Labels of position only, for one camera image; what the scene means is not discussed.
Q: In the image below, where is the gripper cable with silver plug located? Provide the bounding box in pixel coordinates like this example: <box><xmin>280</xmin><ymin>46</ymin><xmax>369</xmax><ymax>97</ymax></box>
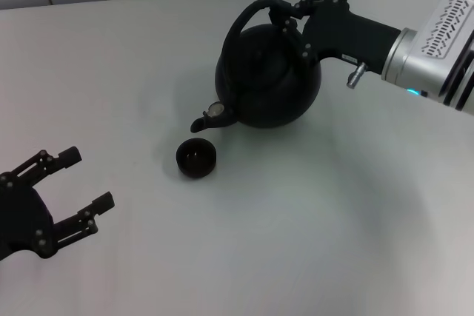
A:
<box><xmin>347</xmin><ymin>61</ymin><xmax>367</xmax><ymax>90</ymax></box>

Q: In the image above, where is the dark green teapot lid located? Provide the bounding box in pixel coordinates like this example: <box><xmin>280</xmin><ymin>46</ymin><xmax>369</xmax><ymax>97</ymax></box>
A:
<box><xmin>233</xmin><ymin>30</ymin><xmax>292</xmax><ymax>80</ymax></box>

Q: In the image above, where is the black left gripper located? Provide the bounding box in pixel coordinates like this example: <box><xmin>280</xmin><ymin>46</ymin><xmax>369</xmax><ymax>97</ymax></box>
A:
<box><xmin>0</xmin><ymin>146</ymin><xmax>116</xmax><ymax>261</ymax></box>

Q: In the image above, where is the small dark brown teacup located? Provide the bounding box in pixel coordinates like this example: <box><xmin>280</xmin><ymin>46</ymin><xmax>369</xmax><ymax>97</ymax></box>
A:
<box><xmin>175</xmin><ymin>138</ymin><xmax>218</xmax><ymax>179</ymax></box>

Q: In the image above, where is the dark green round teapot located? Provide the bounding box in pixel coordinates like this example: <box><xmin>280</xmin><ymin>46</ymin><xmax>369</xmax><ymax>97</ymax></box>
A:
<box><xmin>190</xmin><ymin>0</ymin><xmax>322</xmax><ymax>135</ymax></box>

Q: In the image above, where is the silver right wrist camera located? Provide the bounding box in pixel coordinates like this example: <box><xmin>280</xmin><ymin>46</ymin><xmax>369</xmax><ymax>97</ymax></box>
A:
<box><xmin>416</xmin><ymin>0</ymin><xmax>474</xmax><ymax>64</ymax></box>

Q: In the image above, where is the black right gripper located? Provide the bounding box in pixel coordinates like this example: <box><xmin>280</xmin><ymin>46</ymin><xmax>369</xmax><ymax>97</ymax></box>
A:
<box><xmin>269</xmin><ymin>0</ymin><xmax>403</xmax><ymax>75</ymax></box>

